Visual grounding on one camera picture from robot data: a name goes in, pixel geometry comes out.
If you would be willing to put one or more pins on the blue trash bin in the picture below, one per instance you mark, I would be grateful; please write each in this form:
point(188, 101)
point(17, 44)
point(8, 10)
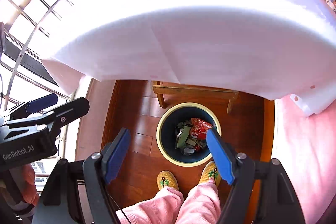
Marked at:
point(173, 139)

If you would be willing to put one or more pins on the wooden stool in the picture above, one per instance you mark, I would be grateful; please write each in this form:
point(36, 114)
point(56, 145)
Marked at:
point(160, 89)

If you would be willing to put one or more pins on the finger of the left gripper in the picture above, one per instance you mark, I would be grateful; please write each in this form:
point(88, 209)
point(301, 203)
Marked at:
point(64, 114)
point(24, 109)

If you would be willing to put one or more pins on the pink pants legs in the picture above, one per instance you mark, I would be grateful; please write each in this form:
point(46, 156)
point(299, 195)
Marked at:
point(202, 205)

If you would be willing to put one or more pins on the left hand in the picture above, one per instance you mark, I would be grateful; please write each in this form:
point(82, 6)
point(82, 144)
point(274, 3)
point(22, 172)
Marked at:
point(29, 192)

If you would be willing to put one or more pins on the pink blanket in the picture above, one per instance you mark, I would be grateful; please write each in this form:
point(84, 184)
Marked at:
point(306, 148)

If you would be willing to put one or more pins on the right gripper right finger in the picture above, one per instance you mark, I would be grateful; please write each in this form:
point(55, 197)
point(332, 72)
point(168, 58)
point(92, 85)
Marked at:
point(239, 173)

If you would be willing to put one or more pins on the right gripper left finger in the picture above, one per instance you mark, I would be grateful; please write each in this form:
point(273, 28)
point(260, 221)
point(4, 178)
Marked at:
point(100, 169)

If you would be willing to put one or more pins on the cartoon print bed sheet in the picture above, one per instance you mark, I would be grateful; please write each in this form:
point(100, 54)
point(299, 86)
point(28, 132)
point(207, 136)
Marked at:
point(270, 48)

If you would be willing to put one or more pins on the red wrapper in bin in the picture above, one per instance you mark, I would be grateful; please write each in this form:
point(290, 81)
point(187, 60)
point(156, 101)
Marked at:
point(199, 129)

